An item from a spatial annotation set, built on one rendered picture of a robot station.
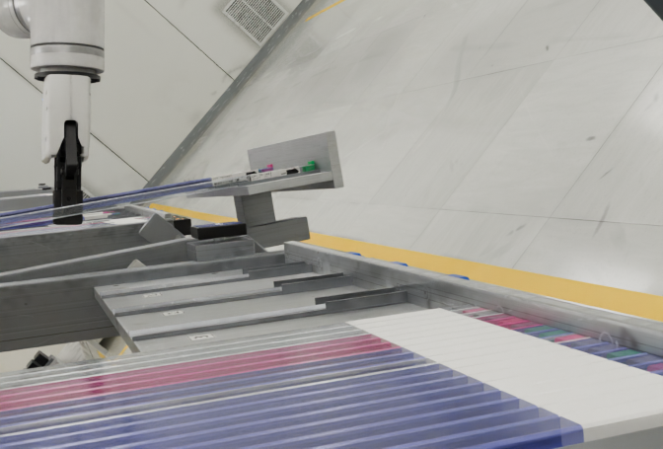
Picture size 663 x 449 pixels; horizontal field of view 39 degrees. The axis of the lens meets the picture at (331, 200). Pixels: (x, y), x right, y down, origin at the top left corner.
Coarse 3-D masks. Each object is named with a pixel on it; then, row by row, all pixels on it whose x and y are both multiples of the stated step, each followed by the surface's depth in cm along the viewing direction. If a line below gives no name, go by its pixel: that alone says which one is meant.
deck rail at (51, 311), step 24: (168, 264) 92; (192, 264) 92; (216, 264) 93; (240, 264) 93; (264, 264) 94; (0, 288) 86; (24, 288) 87; (48, 288) 88; (72, 288) 88; (0, 312) 86; (24, 312) 87; (48, 312) 88; (72, 312) 88; (96, 312) 89; (0, 336) 86; (24, 336) 87; (48, 336) 88; (72, 336) 88; (96, 336) 89
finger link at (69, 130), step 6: (66, 120) 106; (72, 120) 106; (66, 126) 105; (72, 126) 106; (66, 132) 105; (72, 132) 105; (66, 138) 105; (72, 138) 105; (66, 144) 105; (72, 144) 105; (66, 150) 104; (72, 150) 105; (66, 156) 104; (72, 156) 104; (66, 162) 104; (72, 162) 104; (66, 168) 104; (72, 168) 104; (66, 174) 106; (72, 174) 106
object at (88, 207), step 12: (300, 168) 110; (312, 168) 110; (228, 180) 107; (240, 180) 107; (144, 192) 104; (156, 192) 104; (168, 192) 104; (180, 192) 105; (192, 192) 105; (84, 204) 101; (96, 204) 102; (108, 204) 102; (120, 204) 103; (132, 204) 103; (12, 216) 99; (24, 216) 99; (36, 216) 99; (48, 216) 100; (60, 216) 100; (0, 228) 98
